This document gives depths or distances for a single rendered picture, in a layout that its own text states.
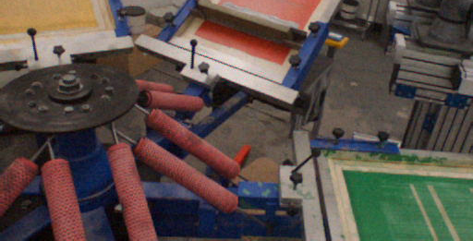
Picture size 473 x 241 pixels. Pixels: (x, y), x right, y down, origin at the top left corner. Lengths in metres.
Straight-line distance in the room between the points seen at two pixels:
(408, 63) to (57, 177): 1.40
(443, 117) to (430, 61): 0.47
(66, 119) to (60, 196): 0.16
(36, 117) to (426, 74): 1.47
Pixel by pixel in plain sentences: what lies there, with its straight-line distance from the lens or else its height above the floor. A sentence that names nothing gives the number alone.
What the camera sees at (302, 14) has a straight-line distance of 1.70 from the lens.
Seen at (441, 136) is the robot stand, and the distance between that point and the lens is 2.31.
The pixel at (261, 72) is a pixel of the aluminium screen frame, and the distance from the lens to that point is 1.51.
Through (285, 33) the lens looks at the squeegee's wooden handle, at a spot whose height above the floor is 1.28.
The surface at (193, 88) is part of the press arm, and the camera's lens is 1.48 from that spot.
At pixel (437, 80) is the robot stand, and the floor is 1.08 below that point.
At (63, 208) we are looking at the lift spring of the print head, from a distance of 0.94.
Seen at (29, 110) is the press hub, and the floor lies 1.31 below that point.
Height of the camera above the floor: 1.87
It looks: 28 degrees down
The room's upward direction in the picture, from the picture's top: 9 degrees clockwise
